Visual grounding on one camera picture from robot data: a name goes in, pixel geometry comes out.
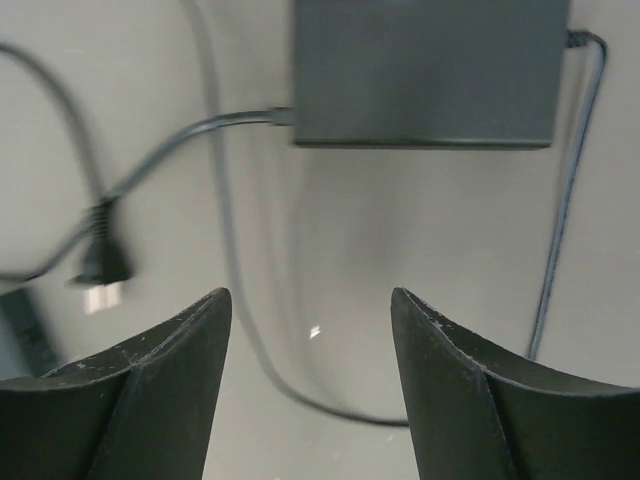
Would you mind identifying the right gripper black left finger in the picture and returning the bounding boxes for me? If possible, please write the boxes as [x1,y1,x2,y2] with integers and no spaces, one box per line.
[1,288,232,479]

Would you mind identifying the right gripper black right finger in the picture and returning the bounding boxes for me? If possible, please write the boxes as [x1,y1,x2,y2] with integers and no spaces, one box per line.
[390,288,639,479]

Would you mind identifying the black network switch box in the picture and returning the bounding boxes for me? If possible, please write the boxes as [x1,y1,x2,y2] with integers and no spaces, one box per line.
[1,287,59,380]

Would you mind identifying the black power adapter brick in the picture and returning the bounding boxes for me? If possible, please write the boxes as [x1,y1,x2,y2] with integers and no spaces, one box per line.
[290,0,571,150]

